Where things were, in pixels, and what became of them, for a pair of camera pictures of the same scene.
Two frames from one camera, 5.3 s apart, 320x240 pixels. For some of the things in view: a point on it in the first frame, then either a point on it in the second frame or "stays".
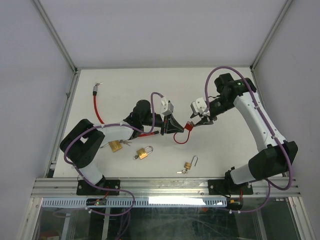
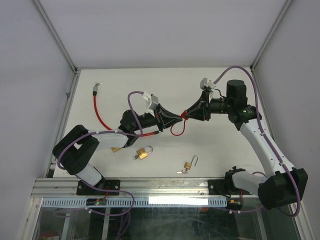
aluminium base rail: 169,187 stays
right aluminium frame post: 269,35 stays
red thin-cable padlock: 189,126 -> 184,115
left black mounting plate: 85,188 stays
